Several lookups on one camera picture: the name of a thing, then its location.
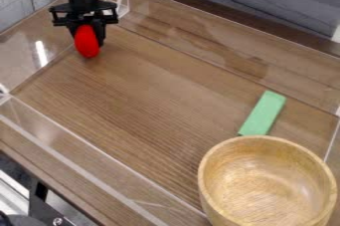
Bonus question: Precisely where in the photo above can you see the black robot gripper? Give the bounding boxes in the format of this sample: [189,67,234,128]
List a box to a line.
[49,0,118,46]

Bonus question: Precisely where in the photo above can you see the red plush strawberry toy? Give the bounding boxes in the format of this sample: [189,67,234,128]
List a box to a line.
[74,25,100,58]

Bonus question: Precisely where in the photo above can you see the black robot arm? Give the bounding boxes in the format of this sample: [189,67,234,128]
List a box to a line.
[49,0,118,46]

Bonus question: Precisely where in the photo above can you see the clear acrylic table barrier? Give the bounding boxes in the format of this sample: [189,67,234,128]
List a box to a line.
[0,0,340,226]

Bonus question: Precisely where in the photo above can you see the green rectangular block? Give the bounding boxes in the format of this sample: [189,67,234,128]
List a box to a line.
[237,91,286,136]

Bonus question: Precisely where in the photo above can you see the wooden bowl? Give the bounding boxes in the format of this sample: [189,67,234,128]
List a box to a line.
[197,135,337,226]

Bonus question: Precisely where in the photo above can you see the clear acrylic corner bracket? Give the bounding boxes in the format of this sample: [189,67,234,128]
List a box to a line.
[106,0,130,18]

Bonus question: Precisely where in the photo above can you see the black metal table frame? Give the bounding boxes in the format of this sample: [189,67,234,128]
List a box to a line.
[0,176,78,226]

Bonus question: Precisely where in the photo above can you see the black cable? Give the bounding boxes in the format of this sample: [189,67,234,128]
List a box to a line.
[0,212,12,226]

